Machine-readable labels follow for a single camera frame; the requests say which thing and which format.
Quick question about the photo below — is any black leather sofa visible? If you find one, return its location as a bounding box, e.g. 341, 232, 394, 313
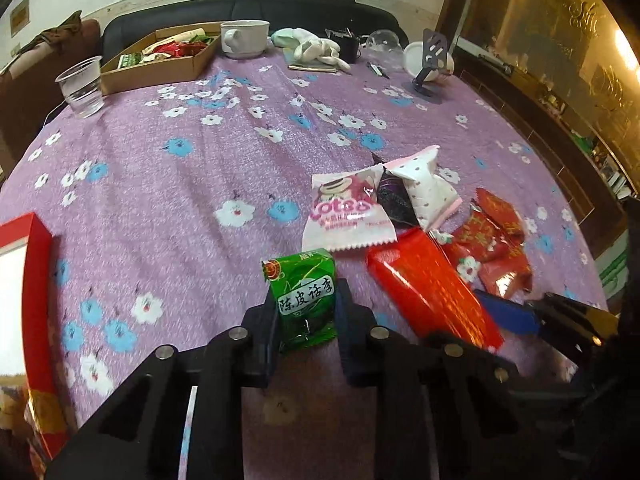
102, 0, 401, 53

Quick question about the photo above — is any clear plastic bag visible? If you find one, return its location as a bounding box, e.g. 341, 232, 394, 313
365, 30, 407, 72

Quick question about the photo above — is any gold wall plaque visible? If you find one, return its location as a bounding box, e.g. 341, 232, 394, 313
10, 2, 31, 37

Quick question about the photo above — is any white polka-dot snack packet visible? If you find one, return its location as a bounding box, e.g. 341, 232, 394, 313
382, 145, 463, 231

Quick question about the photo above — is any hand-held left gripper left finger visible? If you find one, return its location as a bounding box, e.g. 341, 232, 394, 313
44, 299, 282, 480

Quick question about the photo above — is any white ceramic mug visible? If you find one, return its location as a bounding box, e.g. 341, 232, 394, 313
220, 20, 271, 59

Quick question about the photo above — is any brown armchair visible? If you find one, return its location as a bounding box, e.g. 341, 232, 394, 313
0, 17, 103, 176

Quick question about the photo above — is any red flower-print candy packet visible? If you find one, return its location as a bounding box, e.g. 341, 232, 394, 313
432, 230, 483, 286

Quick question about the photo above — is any green snack packet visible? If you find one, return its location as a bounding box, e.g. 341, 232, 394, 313
261, 248, 337, 354

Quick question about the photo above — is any grey phone stand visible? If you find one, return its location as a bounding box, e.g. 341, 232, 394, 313
411, 28, 449, 107

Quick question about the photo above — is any dark purple snack packet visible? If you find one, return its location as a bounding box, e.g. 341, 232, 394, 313
371, 152, 421, 228

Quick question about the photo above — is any pile of mixed snack packets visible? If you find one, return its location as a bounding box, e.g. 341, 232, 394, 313
117, 27, 217, 68

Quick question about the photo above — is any pink white snack packet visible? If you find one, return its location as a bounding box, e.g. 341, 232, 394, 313
301, 167, 398, 257

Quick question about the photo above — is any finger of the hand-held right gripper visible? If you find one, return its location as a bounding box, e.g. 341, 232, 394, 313
525, 292, 620, 357
474, 289, 544, 335

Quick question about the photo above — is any red gold-print candy packet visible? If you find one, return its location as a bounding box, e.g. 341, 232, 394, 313
470, 187, 526, 263
475, 255, 533, 298

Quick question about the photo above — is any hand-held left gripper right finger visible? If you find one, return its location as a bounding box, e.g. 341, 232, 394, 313
334, 278, 546, 480

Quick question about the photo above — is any mint green cloth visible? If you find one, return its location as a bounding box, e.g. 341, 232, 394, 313
270, 27, 302, 50

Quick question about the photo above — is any brown cardboard box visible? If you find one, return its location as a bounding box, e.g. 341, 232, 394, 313
100, 22, 224, 96

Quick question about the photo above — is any small black container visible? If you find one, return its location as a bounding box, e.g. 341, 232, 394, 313
325, 29, 362, 64

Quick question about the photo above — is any dark wooden cabinet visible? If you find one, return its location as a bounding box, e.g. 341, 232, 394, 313
435, 0, 640, 241

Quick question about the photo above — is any brown clothing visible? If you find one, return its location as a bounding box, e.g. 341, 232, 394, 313
22, 10, 85, 53

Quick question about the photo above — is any clear plastic cup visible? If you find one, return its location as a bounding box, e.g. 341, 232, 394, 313
55, 56, 105, 119

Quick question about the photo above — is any long red snack packet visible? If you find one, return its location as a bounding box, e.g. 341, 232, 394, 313
365, 227, 505, 353

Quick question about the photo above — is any red gift box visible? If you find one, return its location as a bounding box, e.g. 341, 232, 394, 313
0, 212, 76, 461

